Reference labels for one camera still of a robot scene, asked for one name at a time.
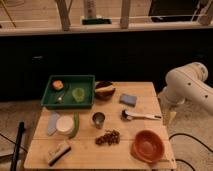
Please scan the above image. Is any orange fruit toy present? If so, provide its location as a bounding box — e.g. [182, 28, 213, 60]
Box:
[52, 80, 64, 91]

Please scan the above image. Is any wooden scrub brush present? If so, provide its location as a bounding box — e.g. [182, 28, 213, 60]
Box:
[47, 141, 71, 166]

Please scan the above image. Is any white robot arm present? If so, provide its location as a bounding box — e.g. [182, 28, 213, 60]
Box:
[158, 62, 213, 126]

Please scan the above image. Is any green chili pepper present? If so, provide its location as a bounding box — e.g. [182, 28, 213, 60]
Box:
[69, 113, 80, 139]

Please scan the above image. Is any orange plastic bowl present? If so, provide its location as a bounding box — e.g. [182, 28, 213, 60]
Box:
[131, 130, 165, 163]

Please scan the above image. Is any black pole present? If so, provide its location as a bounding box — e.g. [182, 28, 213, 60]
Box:
[10, 122, 25, 171]

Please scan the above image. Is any bunch of dark grapes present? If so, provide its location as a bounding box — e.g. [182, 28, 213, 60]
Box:
[95, 130, 120, 145]

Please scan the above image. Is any small metal cup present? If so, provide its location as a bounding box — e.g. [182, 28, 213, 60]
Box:
[92, 112, 105, 129]

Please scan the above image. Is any white paper cup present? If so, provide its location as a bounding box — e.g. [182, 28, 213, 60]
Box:
[56, 116, 74, 135]

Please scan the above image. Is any light blue cloth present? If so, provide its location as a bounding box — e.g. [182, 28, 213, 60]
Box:
[46, 111, 60, 136]

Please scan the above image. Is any dark wooden bowl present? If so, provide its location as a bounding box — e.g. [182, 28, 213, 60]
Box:
[95, 81, 116, 100]

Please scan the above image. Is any green plastic tray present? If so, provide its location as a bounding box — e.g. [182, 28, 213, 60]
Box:
[41, 75, 95, 110]

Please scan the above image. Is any green box on shelf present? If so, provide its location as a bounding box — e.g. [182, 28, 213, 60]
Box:
[82, 18, 112, 25]

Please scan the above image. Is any black cable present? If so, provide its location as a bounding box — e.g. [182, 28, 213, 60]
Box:
[168, 132, 213, 171]

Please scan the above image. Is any green leafy vegetable toy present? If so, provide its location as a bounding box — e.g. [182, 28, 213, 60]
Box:
[72, 88, 85, 103]

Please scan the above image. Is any white handled dish brush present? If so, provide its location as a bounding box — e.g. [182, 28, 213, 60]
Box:
[121, 110, 161, 120]

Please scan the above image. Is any blue sponge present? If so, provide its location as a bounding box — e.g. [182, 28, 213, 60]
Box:
[119, 94, 137, 106]

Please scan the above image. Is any banana in bowl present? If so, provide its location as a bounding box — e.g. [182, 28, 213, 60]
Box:
[95, 85, 115, 93]

